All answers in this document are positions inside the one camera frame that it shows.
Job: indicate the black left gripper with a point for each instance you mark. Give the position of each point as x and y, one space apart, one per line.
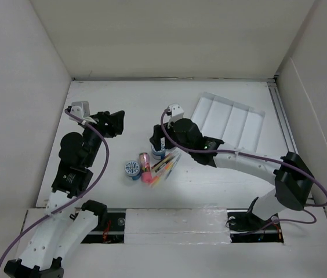
110 124

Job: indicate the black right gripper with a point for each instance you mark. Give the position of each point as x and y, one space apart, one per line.
158 132

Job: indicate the pink capped tube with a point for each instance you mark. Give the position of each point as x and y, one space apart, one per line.
144 161

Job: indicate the black red pen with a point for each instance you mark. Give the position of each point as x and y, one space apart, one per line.
164 161

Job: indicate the clear blue pen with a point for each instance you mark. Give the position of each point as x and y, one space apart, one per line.
173 166

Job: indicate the blue patterned lid jar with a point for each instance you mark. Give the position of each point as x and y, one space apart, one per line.
132 170

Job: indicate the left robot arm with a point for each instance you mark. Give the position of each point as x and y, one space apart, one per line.
67 221

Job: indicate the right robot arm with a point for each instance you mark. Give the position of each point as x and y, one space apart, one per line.
289 175

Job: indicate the white divided tray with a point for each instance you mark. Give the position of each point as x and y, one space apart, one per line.
236 124

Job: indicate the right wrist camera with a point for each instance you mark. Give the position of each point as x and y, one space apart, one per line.
175 112

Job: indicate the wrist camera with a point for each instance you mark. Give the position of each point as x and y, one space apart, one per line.
81 110
175 112

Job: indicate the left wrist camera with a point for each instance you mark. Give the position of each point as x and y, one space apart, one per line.
81 110

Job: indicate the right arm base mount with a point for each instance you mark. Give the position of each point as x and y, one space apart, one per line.
245 227

